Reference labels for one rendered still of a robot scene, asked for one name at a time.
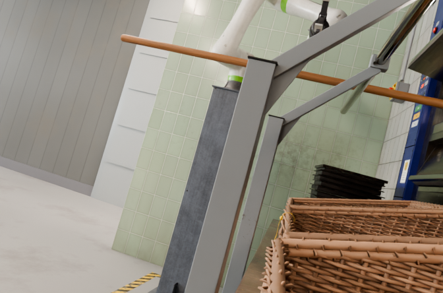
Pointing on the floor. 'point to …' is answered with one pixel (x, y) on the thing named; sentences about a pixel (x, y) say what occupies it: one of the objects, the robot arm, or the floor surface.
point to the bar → (280, 62)
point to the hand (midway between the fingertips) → (322, 9)
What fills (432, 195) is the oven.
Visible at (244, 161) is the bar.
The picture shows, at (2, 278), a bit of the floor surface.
